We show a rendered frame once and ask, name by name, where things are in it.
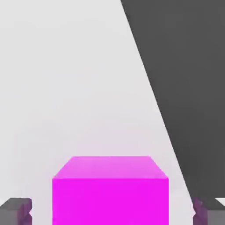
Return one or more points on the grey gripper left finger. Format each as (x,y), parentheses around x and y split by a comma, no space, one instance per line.
(12,211)

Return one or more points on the small magenta cube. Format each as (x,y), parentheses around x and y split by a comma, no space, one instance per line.
(110,198)

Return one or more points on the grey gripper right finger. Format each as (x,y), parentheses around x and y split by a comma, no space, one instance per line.
(211,217)

